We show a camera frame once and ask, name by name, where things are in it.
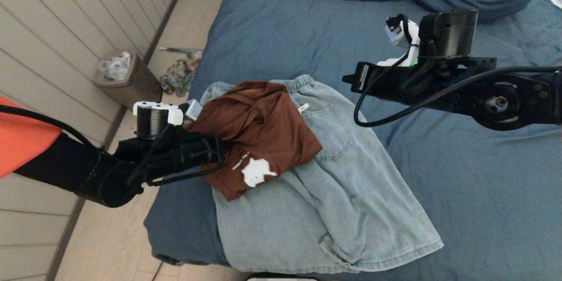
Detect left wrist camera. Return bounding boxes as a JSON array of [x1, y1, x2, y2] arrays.
[[133, 99, 203, 126]]

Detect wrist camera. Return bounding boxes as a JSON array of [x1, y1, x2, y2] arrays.
[[385, 14, 421, 67], [133, 99, 203, 126]]

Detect brown trash bin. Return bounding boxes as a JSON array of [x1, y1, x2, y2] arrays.
[[94, 50, 163, 110]]

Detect blue bed cover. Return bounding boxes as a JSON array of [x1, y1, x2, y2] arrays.
[[144, 0, 562, 281]]

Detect brown t-shirt with white print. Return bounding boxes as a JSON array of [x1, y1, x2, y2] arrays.
[[187, 80, 324, 202]]

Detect thin grey stick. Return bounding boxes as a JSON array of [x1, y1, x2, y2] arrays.
[[158, 46, 203, 54]]

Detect light blue denim shorts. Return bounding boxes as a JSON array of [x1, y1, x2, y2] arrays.
[[200, 75, 444, 274]]

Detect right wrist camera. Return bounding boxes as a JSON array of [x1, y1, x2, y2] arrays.
[[385, 14, 421, 67]]

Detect clear plastic bin bag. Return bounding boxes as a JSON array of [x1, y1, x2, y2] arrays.
[[98, 51, 133, 82]]

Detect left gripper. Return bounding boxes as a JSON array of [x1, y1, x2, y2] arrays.
[[173, 135, 227, 174]]

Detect patterned cloth heap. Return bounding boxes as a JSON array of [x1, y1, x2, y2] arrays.
[[159, 57, 203, 98]]

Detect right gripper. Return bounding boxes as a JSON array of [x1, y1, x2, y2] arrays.
[[353, 61, 423, 107]]

